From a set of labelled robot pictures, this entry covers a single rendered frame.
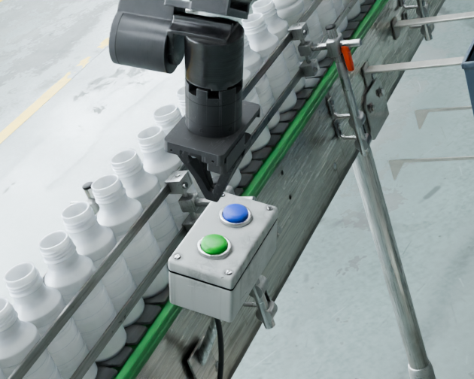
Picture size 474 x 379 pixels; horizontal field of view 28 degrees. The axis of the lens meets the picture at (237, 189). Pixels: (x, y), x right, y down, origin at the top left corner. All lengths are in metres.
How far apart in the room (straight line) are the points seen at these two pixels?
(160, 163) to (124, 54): 0.35
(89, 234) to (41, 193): 2.94
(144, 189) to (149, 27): 0.35
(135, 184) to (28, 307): 0.24
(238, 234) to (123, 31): 0.29
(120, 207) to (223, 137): 0.27
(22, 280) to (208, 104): 0.29
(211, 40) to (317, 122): 0.73
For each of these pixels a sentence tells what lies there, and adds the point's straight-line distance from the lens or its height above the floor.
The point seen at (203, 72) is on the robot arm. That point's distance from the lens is 0.90.
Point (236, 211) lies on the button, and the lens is 1.10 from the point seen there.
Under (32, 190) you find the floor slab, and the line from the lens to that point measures 4.13.
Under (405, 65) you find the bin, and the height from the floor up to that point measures 0.93.
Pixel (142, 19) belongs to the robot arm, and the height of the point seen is 1.39.
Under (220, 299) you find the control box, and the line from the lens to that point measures 1.05.
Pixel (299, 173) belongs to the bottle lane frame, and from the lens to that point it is 1.53.
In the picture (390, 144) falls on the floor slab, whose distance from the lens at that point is 3.48.
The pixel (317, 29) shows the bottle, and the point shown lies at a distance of 1.70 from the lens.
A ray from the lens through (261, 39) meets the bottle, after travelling 1.52.
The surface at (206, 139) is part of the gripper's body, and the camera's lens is 0.93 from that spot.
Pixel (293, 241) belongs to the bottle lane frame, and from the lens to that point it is 1.50.
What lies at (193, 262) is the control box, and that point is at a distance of 1.04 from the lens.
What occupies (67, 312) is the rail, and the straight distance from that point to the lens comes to 1.06.
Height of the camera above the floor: 1.66
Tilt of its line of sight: 28 degrees down
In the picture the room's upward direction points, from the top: 20 degrees counter-clockwise
